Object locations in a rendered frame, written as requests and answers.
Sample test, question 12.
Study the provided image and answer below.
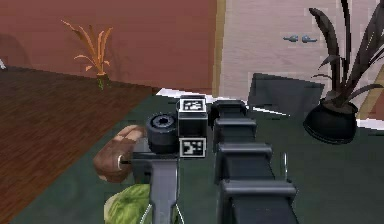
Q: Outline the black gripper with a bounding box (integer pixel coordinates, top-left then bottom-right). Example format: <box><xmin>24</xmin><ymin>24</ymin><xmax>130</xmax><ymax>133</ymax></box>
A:
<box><xmin>130</xmin><ymin>112</ymin><xmax>185</xmax><ymax>224</ymax></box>

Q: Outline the green lettuce head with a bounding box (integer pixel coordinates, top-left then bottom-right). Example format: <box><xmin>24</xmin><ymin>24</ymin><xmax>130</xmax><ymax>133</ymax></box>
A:
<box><xmin>103</xmin><ymin>182</ymin><xmax>154</xmax><ymax>224</ymax></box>

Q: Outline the brown bread loaf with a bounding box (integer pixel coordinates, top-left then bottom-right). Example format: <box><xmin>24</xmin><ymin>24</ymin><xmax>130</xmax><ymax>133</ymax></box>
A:
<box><xmin>92</xmin><ymin>124</ymin><xmax>148</xmax><ymax>184</ymax></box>

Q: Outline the orange house plant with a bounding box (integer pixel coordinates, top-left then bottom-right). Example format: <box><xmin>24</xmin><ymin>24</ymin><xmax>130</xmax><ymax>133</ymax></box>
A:
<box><xmin>60</xmin><ymin>19</ymin><xmax>114</xmax><ymax>91</ymax></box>

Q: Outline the pale wooden room door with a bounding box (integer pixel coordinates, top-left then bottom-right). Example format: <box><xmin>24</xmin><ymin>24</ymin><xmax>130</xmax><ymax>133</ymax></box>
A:
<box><xmin>218</xmin><ymin>0</ymin><xmax>384</xmax><ymax>101</ymax></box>

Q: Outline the dark plant in black pot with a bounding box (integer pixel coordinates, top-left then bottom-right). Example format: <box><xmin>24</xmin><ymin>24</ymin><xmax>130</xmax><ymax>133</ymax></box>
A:
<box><xmin>302</xmin><ymin>0</ymin><xmax>384</xmax><ymax>146</ymax></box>

